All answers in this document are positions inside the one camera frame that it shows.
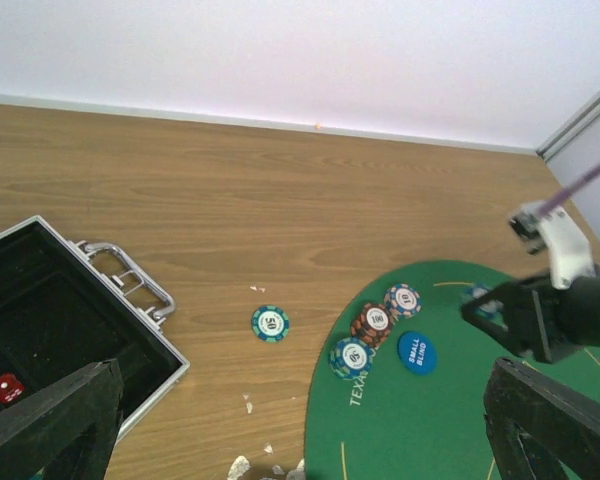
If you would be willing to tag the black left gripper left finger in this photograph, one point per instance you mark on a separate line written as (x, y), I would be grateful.
(67, 430)

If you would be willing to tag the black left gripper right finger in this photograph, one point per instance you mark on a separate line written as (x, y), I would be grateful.
(538, 427)

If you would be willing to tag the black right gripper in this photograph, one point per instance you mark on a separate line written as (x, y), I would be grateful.
(520, 315)

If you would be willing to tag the blue 50 chips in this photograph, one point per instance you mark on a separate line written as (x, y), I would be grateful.
(351, 358)
(483, 315)

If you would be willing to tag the blue small blind button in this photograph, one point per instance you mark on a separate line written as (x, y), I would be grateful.
(417, 353)

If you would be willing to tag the blue orange 10 chip stack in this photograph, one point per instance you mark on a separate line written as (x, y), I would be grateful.
(402, 301)

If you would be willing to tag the red 100 chip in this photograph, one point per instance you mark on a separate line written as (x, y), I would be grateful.
(373, 325)

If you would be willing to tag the blue green 50 chip stack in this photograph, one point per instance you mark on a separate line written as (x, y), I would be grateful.
(270, 323)

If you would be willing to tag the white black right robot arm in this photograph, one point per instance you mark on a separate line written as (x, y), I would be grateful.
(579, 306)

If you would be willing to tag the red die in case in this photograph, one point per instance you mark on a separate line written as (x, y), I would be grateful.
(11, 388)

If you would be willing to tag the silver aluminium poker case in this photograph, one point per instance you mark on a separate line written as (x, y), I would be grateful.
(66, 304)

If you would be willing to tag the round green poker mat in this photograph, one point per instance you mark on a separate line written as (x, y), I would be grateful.
(393, 424)

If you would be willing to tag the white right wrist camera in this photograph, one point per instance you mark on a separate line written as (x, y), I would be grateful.
(554, 231)

